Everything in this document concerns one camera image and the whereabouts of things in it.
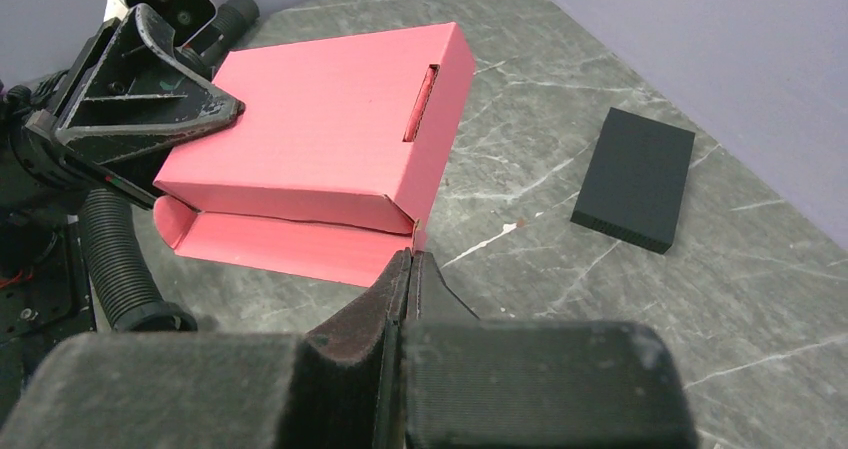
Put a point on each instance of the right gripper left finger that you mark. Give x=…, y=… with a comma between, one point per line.
x=332, y=387

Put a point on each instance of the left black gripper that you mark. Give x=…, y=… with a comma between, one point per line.
x=127, y=96

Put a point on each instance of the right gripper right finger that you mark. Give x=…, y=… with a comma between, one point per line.
x=495, y=383

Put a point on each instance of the red paper box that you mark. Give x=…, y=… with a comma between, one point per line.
x=336, y=162

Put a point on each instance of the black flat box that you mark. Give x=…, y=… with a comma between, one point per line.
x=635, y=181

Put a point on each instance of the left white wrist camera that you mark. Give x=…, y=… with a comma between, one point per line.
x=187, y=17

